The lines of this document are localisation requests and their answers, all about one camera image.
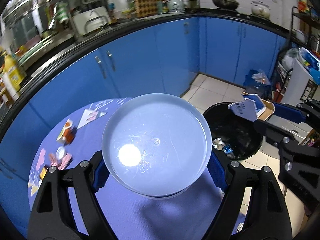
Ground clear plastic packet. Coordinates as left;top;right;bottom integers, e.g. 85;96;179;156
212;138;226;151

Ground brown bottle yellow label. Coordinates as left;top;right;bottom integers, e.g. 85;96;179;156
39;165;48;180

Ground yellow detergent bottle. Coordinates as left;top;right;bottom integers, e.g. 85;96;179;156
3;53;26;91

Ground mint green kettle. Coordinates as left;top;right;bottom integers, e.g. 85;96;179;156
166;0;185;13

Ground torn blue cardboard box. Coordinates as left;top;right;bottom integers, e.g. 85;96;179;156
228;92;275;122

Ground black metal shelf rack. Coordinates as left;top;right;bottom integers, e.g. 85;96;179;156
270;7;319;102

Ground small grey bin blue bag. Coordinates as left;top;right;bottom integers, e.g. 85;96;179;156
244;69;271;99

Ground blue foil wrapper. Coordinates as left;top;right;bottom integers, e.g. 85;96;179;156
222;144;235;159

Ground blue kitchen cabinets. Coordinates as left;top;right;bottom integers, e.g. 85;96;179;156
1;16;285;195

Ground blue patterned tablecloth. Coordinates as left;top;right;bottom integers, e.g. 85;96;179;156
27;94;225;239

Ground black round trash bin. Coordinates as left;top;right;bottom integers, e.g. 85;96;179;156
203;102;263;161

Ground blue plastic bag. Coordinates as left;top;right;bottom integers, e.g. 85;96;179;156
299;48;319;83

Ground white ceramic pot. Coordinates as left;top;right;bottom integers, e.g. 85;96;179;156
251;1;270;19

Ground small white plastic lid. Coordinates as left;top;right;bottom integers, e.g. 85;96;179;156
55;146;67;161

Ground black wok with lid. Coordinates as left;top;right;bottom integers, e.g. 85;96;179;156
212;0;239;10

